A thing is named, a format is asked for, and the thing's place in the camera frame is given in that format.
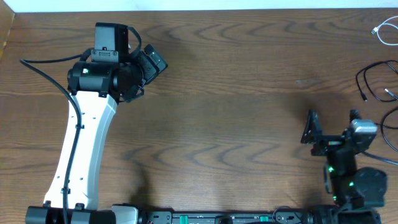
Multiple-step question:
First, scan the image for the black usb cable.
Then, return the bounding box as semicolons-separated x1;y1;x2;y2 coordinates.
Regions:
355;60;398;103
379;106;398;154

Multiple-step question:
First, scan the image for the white usb cable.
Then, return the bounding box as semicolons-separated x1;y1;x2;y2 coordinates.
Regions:
371;15;398;47

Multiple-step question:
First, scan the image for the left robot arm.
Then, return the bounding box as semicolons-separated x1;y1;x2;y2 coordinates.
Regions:
25;22;167;223

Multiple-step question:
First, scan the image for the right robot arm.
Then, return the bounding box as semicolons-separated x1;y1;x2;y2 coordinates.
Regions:
300;110;387;224

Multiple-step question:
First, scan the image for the cardboard box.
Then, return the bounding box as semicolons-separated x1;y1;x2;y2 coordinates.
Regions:
0;0;15;58

